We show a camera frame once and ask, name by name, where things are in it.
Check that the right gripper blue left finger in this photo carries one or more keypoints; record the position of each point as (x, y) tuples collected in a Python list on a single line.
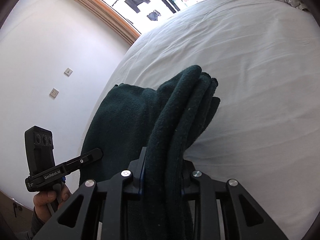
[(141, 168)]

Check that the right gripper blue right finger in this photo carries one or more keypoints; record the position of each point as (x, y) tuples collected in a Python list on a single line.
[(183, 170)]

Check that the dark green knit sweater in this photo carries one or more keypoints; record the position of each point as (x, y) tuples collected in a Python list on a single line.
[(165, 122)]

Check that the left forearm dark sleeve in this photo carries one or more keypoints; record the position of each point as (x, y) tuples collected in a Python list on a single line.
[(36, 226)]

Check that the person's left hand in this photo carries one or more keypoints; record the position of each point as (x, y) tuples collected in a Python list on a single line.
[(42, 199)]

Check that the white bed sheet mattress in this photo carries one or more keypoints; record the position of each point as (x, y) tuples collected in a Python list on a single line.
[(258, 159)]

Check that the left beige curtain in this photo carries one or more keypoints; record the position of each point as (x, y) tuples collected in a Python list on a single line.
[(112, 19)]

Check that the beige wall socket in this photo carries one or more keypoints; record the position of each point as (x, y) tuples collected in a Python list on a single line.
[(54, 92)]

